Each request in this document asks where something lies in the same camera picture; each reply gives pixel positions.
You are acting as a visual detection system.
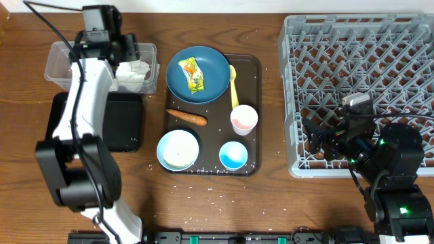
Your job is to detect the orange carrot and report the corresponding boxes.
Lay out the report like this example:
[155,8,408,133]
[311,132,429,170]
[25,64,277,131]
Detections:
[166,109,208,126]

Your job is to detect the small light blue cup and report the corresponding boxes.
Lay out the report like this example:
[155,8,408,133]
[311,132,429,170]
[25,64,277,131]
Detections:
[218,141,248,171]

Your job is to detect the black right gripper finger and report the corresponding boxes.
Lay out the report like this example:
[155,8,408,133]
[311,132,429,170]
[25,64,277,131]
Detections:
[307,131,326,155]
[302,118,321,134]

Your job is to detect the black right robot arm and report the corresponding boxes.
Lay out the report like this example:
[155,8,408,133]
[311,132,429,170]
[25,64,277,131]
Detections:
[302,119,433,243]

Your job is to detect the dark blue plate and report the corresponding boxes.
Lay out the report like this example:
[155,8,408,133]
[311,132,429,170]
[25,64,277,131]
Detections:
[165,46,231,104]

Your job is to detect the grey dishwasher rack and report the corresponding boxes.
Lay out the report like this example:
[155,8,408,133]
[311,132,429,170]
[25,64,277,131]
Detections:
[277,14,433,178]

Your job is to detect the pink plastic cup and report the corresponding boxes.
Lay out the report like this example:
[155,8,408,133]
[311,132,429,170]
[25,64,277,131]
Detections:
[230,105,258,136]

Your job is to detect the pile of white rice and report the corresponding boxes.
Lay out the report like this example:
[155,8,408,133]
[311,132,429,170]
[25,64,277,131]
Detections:
[163,136,194,169]

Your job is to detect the dark brown serving tray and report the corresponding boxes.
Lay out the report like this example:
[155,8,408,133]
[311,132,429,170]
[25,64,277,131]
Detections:
[163,54,262,177]

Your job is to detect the light blue rice bowl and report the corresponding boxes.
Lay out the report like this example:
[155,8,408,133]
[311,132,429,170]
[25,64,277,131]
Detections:
[157,129,199,171]

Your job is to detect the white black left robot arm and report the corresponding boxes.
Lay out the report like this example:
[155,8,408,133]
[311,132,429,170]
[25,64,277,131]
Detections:
[35,31,143,243]

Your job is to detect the black rail at table edge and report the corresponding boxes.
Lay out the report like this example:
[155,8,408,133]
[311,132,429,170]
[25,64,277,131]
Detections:
[66,229,377,244]

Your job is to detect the yellow plastic spoon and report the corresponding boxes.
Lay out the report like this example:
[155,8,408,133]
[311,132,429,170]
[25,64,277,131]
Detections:
[229,65,239,109]

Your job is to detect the clear plastic waste bin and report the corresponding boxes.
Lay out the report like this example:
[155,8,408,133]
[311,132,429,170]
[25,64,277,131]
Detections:
[44,41,159,94]

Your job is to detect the yellow green snack wrapper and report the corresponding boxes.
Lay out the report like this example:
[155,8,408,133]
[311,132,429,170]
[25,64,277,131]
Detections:
[178,56,204,94]

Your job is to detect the black waste tray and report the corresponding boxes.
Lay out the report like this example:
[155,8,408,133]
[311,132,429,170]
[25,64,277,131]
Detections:
[35,92,143,153]

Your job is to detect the white paper napkin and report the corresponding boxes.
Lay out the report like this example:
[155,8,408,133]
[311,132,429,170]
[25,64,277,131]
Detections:
[109,60,151,93]

